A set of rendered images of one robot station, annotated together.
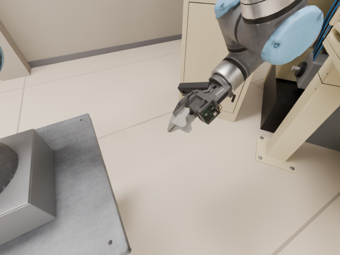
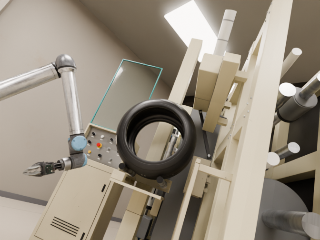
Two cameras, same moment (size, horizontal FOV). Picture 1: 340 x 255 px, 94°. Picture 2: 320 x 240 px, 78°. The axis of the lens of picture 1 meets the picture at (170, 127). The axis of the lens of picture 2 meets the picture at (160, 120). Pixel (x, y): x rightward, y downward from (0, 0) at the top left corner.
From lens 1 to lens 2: 115 cm
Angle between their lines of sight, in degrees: 67
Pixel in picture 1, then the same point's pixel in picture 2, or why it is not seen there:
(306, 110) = (120, 232)
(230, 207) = not seen: outside the picture
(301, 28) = (80, 139)
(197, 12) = not seen: hidden behind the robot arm
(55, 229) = not seen: outside the picture
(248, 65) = (74, 160)
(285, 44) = (76, 141)
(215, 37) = (82, 182)
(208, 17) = (81, 169)
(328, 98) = (130, 221)
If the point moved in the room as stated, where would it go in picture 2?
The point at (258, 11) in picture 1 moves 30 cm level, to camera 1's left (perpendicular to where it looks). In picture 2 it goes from (71, 133) to (23, 113)
